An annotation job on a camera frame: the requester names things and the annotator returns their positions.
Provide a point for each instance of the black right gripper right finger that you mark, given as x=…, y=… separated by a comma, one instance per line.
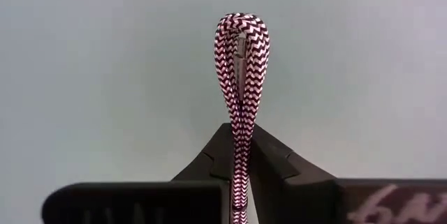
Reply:
x=314, y=199

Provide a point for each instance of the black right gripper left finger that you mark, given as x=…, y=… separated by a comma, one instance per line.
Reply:
x=139, y=203

